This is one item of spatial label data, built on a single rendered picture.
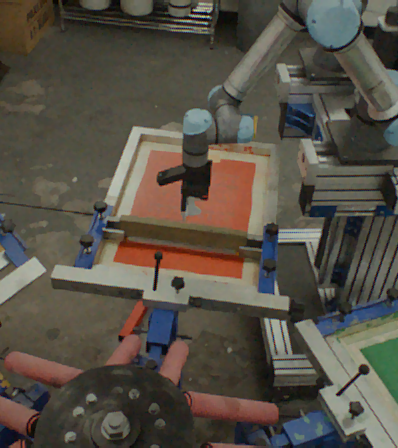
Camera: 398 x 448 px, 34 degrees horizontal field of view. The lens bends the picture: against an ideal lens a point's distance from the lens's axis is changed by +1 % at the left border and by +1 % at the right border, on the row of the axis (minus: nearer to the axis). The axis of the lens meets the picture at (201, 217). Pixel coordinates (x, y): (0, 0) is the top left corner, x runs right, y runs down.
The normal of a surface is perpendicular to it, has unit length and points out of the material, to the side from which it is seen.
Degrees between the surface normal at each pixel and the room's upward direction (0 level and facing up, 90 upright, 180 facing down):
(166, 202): 0
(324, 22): 85
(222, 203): 0
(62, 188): 0
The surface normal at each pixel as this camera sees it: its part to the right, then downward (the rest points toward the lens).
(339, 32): 0.09, 0.59
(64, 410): 0.05, -0.74
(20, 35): -0.15, 0.66
